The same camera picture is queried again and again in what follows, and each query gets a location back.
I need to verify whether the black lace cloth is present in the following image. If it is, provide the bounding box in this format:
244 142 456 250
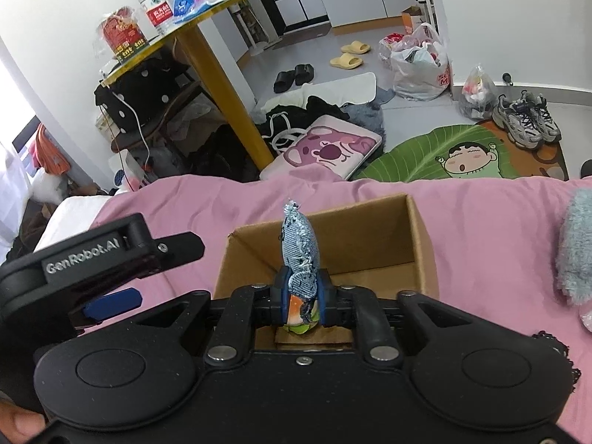
532 330 582 391

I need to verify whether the red and white plastic bag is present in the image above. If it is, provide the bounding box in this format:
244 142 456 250
378 32 408 68

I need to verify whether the small open cardboard box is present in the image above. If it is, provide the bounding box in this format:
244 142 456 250
400 6 424 33

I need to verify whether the small clear plastic bag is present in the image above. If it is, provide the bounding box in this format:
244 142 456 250
458 65 498 118

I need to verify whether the blue fluffy plush toy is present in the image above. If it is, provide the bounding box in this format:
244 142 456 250
554 189 592 308

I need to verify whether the clear water bottle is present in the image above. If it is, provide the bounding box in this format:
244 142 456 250
131 0 174 35

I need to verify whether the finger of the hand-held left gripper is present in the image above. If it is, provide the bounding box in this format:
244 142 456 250
155 232 207 266
68 287 143 329

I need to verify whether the pink bear tote bag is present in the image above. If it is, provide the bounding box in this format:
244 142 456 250
259 115 384 181

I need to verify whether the white plastic shopping bag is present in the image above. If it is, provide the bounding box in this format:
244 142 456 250
390 23 451 101

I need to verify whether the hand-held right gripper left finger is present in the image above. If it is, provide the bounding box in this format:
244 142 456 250
139 270 290 365

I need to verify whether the round gold-edged table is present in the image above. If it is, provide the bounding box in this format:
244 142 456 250
99 0 275 172

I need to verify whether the person's left hand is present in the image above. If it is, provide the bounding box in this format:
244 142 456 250
0 393 48 444

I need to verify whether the brown cardboard box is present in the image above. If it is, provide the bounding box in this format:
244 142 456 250
215 193 440 350

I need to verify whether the black polka dot bag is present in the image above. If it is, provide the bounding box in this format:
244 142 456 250
95 51 195 132

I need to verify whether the orange ball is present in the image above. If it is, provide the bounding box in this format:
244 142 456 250
276 199 321 336

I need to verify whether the white cable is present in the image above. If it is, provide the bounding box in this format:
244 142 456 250
111 90 153 177

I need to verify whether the orange cloth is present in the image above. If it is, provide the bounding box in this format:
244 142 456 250
28 122 70 176

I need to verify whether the pink bedsheet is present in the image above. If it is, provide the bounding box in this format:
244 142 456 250
69 173 592 408

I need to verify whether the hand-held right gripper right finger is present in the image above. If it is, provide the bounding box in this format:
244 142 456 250
318 271 468 365

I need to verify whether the grey fluffy rug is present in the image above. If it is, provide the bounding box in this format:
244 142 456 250
342 88 397 136

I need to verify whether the white floor mat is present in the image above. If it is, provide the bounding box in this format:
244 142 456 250
263 73 377 112

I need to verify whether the red snack jar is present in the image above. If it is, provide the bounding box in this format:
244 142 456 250
97 7 149 61

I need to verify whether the black clothes pile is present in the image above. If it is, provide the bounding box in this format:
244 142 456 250
252 95 352 155

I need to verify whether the green leaf cartoon rug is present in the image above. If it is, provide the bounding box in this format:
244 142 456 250
354 120 569 181

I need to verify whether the grey sneaker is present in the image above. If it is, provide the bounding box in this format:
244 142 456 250
522 91 562 143
491 95 545 149

